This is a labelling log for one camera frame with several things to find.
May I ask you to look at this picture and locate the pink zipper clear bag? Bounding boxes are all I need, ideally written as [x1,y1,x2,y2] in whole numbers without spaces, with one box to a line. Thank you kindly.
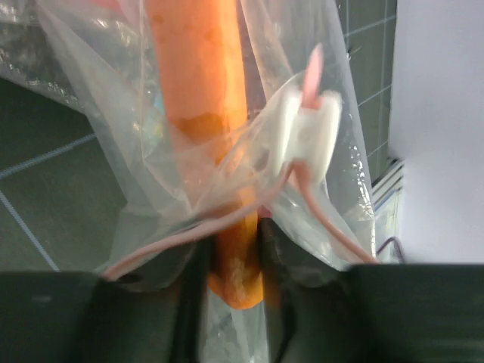
[1,1,375,362]

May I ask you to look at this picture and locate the orange maroon toy steak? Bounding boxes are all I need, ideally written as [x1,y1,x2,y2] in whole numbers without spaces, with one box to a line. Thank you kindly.
[146,1,263,309]

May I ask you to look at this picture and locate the black cutting mat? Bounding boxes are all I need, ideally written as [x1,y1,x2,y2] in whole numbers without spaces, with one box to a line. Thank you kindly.
[1,1,397,270]

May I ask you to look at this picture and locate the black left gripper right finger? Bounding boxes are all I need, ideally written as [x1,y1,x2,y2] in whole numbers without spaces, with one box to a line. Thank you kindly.
[257,219,483,362]

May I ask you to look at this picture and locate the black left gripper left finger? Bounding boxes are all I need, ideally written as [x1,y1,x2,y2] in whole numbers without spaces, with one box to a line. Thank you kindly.
[1,236,212,362]

